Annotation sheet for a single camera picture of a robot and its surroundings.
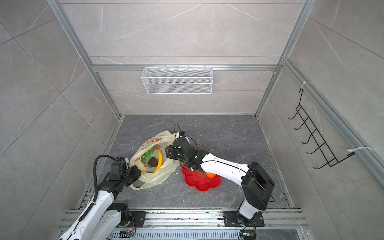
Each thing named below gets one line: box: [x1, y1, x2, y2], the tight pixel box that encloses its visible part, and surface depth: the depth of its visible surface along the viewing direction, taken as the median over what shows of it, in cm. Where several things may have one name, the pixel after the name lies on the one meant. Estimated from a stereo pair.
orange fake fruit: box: [205, 172, 216, 179], surface depth 87 cm
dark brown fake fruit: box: [148, 157, 158, 168], surface depth 92 cm
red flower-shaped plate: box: [181, 163, 222, 192], surface depth 87 cm
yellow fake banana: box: [153, 150, 163, 173], surface depth 94 cm
